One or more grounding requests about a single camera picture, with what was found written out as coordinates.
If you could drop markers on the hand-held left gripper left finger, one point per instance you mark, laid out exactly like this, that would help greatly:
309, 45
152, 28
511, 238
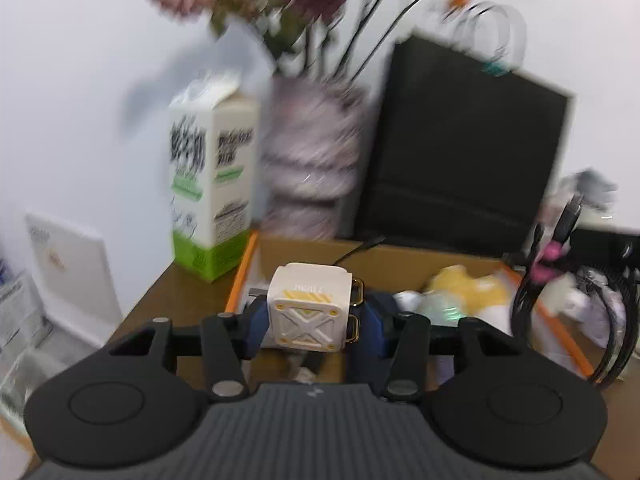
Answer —
257, 327

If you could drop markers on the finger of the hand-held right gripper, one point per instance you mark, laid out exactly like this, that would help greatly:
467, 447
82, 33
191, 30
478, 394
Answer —
605, 246

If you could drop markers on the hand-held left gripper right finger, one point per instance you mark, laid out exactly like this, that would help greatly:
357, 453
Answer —
372, 322

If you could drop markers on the white cube charger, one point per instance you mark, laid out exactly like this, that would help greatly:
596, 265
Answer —
305, 320

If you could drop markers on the red cardboard box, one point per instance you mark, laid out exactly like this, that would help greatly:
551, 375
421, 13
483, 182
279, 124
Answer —
300, 252

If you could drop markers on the wooden desk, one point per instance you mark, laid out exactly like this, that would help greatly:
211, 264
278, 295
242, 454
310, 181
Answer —
145, 310

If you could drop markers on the white green milk carton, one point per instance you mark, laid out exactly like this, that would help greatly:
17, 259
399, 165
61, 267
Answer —
210, 210

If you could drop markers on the black paper bag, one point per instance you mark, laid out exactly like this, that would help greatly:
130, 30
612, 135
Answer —
460, 160

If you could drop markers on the blue cardboard box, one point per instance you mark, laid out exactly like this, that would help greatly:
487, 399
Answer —
4, 266

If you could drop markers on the white wall panel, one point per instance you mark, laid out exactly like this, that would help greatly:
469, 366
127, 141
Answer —
70, 270

